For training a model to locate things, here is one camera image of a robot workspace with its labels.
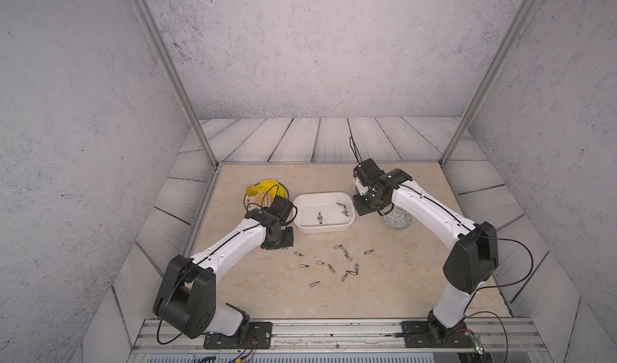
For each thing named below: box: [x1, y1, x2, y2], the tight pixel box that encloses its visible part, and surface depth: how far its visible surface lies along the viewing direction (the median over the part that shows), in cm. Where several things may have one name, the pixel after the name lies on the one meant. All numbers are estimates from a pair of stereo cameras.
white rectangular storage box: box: [293, 191, 356, 234], surface depth 104 cm
